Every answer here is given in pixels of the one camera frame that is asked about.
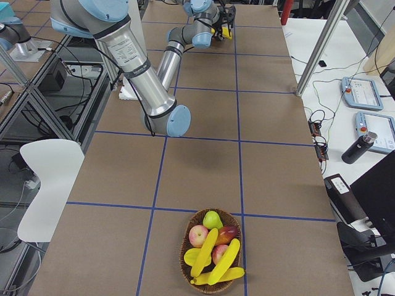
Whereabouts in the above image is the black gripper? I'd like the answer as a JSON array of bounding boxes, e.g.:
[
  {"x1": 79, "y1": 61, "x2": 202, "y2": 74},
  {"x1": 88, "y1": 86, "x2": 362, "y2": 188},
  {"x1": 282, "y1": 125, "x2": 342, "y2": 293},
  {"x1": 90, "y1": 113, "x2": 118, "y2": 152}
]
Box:
[{"x1": 215, "y1": 5, "x2": 236, "y2": 33}]

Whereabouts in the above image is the black monitor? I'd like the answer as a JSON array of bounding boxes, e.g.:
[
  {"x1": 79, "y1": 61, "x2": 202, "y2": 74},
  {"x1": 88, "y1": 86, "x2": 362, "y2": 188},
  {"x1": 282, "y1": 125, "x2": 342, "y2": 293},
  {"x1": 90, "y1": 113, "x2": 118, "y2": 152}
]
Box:
[{"x1": 351, "y1": 152, "x2": 394, "y2": 239}]

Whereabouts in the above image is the lower teach pendant tablet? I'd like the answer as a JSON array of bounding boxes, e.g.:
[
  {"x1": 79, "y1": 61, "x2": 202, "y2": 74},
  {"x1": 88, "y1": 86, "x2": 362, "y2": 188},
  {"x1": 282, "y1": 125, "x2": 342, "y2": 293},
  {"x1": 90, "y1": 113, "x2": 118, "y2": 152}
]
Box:
[{"x1": 355, "y1": 111, "x2": 394, "y2": 154}]

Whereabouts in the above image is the white plastic chair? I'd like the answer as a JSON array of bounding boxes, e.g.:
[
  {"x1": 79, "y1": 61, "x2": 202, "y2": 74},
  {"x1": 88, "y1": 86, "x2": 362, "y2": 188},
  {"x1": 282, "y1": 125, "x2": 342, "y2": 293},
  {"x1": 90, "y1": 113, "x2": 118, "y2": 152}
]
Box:
[{"x1": 17, "y1": 139, "x2": 85, "y2": 243}]

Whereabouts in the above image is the black drink bottle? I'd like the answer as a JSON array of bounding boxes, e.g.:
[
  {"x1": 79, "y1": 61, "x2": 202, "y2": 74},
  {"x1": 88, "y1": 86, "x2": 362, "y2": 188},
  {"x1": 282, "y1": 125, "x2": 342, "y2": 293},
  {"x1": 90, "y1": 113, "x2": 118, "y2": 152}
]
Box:
[{"x1": 341, "y1": 131, "x2": 378, "y2": 164}]

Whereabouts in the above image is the dark red mango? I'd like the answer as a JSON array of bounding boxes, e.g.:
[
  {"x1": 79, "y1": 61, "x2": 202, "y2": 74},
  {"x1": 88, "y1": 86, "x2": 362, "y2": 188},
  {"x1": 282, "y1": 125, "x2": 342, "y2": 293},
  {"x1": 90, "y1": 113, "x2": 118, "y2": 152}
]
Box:
[{"x1": 215, "y1": 226, "x2": 239, "y2": 246}]

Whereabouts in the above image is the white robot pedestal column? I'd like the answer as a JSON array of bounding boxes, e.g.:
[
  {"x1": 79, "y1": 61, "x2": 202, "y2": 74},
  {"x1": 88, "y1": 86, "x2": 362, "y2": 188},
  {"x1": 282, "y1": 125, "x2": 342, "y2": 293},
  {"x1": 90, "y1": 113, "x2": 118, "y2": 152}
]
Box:
[{"x1": 118, "y1": 77, "x2": 138, "y2": 101}]

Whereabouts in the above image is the teach pendant tablet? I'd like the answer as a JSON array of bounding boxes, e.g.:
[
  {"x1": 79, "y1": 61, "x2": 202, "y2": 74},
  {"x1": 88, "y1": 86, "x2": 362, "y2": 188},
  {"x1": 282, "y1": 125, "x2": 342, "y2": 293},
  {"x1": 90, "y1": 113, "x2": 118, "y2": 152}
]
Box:
[
  {"x1": 355, "y1": 111, "x2": 394, "y2": 154},
  {"x1": 341, "y1": 77, "x2": 384, "y2": 111}
]

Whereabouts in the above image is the green pear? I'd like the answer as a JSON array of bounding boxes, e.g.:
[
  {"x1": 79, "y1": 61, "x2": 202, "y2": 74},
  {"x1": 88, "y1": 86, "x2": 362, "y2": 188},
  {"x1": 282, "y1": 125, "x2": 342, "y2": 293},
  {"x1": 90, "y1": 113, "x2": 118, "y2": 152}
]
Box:
[{"x1": 202, "y1": 210, "x2": 223, "y2": 229}]

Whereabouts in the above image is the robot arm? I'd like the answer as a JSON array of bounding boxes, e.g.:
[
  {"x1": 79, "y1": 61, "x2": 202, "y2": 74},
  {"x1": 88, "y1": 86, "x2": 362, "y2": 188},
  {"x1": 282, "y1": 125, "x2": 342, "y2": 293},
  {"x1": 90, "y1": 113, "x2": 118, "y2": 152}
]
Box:
[
  {"x1": 50, "y1": 1, "x2": 191, "y2": 137},
  {"x1": 157, "y1": 1, "x2": 236, "y2": 89}
]

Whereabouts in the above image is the pink apple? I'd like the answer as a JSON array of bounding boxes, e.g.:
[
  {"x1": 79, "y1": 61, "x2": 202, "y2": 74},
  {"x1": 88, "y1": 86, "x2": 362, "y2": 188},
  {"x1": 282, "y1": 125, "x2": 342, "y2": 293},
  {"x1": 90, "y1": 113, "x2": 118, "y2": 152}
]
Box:
[
  {"x1": 188, "y1": 224, "x2": 209, "y2": 248},
  {"x1": 212, "y1": 244, "x2": 228, "y2": 265}
]

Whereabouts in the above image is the upper teach pendant tablet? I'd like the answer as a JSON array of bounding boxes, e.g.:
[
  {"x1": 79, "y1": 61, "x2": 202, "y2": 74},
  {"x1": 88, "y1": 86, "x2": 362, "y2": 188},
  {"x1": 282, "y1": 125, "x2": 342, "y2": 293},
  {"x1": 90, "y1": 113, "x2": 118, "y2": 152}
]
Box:
[{"x1": 341, "y1": 77, "x2": 384, "y2": 111}]

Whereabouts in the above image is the yellow lemon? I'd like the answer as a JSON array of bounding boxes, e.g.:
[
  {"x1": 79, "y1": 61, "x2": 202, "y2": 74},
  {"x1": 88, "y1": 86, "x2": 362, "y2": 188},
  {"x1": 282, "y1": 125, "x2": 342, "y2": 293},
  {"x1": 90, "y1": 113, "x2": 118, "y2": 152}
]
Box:
[{"x1": 183, "y1": 248, "x2": 201, "y2": 266}]

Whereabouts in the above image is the woven brown fruit basket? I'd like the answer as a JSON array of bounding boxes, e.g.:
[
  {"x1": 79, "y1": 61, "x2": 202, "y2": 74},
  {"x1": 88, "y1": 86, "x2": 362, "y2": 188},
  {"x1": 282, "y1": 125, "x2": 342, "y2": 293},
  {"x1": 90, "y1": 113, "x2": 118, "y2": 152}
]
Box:
[{"x1": 179, "y1": 208, "x2": 245, "y2": 295}]

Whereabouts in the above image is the aluminium frame post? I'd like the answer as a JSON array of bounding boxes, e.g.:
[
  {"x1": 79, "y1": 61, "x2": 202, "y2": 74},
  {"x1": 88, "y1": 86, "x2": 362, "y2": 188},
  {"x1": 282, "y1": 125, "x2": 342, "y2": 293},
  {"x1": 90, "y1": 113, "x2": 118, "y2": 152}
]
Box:
[{"x1": 296, "y1": 0, "x2": 360, "y2": 97}]

